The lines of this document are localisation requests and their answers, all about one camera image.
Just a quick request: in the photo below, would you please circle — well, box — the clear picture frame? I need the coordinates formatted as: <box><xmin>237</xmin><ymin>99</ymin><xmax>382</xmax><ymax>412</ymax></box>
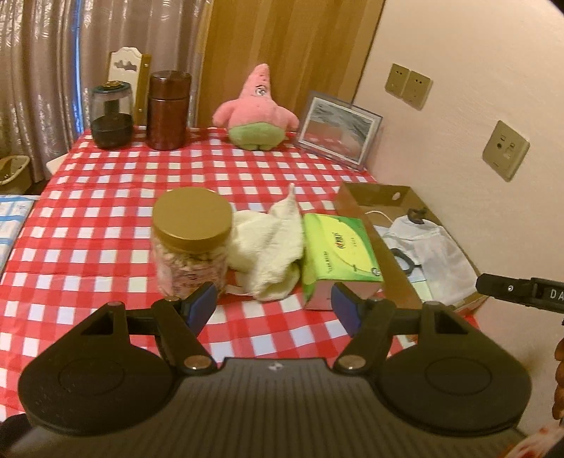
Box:
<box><xmin>294</xmin><ymin>91</ymin><xmax>383</xmax><ymax>171</ymax></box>

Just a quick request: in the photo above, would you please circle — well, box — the pink starfish plush toy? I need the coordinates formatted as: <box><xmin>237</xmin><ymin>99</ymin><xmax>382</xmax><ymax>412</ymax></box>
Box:
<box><xmin>212</xmin><ymin>64</ymin><xmax>300</xmax><ymax>153</ymax></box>

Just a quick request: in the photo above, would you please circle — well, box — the green tissue box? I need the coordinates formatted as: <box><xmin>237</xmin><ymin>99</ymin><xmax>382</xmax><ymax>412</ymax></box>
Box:
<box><xmin>301</xmin><ymin>212</ymin><xmax>384</xmax><ymax>311</ymax></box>

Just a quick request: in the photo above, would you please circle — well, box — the beige patterned curtain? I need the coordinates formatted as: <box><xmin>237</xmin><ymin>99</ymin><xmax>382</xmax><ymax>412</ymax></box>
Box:
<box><xmin>0</xmin><ymin>0</ymin><xmax>212</xmax><ymax>181</ymax></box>

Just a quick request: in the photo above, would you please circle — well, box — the dark glass jar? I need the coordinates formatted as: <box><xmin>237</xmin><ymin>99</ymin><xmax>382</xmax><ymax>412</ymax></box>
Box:
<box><xmin>91</xmin><ymin>81</ymin><xmax>134</xmax><ymax>149</ymax></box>

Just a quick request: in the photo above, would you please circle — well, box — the cream towel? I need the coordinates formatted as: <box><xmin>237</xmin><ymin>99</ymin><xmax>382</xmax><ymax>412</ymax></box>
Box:
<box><xmin>227</xmin><ymin>182</ymin><xmax>306</xmax><ymax>302</ymax></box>

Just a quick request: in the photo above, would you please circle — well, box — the nut jar with gold lid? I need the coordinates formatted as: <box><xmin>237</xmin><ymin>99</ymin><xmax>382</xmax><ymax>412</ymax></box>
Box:
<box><xmin>151</xmin><ymin>187</ymin><xmax>233</xmax><ymax>301</ymax></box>

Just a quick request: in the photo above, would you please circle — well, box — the brown wooden canister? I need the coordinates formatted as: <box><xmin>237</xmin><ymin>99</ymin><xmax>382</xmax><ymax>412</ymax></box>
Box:
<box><xmin>147</xmin><ymin>70</ymin><xmax>193</xmax><ymax>151</ymax></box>

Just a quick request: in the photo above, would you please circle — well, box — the person's right hand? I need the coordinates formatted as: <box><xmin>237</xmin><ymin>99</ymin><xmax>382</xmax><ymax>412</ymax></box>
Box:
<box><xmin>552</xmin><ymin>337</ymin><xmax>564</xmax><ymax>421</ymax></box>

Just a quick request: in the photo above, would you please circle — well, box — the red white checkered tablecloth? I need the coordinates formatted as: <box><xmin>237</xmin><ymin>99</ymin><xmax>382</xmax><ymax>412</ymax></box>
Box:
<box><xmin>0</xmin><ymin>124</ymin><xmax>481</xmax><ymax>419</ymax></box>

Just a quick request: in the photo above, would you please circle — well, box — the blue white bedsheet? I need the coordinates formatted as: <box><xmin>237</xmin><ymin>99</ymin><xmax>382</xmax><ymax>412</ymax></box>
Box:
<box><xmin>0</xmin><ymin>194</ymin><xmax>38</xmax><ymax>274</ymax></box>

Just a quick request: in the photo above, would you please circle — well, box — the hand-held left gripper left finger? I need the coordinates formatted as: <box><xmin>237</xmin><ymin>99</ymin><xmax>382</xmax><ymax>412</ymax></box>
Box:
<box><xmin>81</xmin><ymin>282</ymin><xmax>217</xmax><ymax>376</ymax></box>

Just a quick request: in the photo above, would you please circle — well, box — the cardboard box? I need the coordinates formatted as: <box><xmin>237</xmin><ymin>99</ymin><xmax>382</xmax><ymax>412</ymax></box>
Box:
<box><xmin>333</xmin><ymin>182</ymin><xmax>490</xmax><ymax>342</ymax></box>

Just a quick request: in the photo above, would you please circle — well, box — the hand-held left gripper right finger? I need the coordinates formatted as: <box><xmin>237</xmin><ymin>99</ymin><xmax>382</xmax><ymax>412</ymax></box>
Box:
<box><xmin>331</xmin><ymin>282</ymin><xmax>470</xmax><ymax>376</ymax></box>

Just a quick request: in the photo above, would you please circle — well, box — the wooden door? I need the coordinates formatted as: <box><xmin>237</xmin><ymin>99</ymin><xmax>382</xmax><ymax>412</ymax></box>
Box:
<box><xmin>194</xmin><ymin>0</ymin><xmax>386</xmax><ymax>133</ymax></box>

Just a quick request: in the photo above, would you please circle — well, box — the red white printed cloth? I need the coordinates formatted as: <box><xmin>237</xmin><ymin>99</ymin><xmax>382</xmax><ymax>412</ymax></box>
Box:
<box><xmin>513</xmin><ymin>423</ymin><xmax>562</xmax><ymax>458</ymax></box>

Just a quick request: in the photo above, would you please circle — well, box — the wicker basket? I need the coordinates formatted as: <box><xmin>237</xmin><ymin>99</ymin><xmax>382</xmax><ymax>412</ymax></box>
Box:
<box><xmin>0</xmin><ymin>155</ymin><xmax>31</xmax><ymax>194</ymax></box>

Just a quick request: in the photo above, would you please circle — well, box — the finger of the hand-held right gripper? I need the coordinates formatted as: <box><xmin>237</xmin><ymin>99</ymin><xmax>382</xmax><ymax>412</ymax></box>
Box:
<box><xmin>477</xmin><ymin>273</ymin><xmax>536</xmax><ymax>305</ymax></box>

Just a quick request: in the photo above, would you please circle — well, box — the beige wall socket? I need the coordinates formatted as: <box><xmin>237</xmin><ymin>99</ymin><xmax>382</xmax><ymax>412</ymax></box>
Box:
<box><xmin>403</xmin><ymin>69</ymin><xmax>433</xmax><ymax>111</ymax></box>
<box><xmin>385</xmin><ymin>63</ymin><xmax>411</xmax><ymax>95</ymax></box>

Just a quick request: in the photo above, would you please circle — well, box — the beige wall switch plate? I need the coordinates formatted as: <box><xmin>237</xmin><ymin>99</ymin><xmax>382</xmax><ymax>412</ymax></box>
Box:
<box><xmin>482</xmin><ymin>120</ymin><xmax>531</xmax><ymax>182</ymax></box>

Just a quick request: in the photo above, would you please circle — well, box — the white wooden chair back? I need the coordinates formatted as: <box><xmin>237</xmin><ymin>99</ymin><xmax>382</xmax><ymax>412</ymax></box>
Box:
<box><xmin>108</xmin><ymin>48</ymin><xmax>153</xmax><ymax>126</ymax></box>

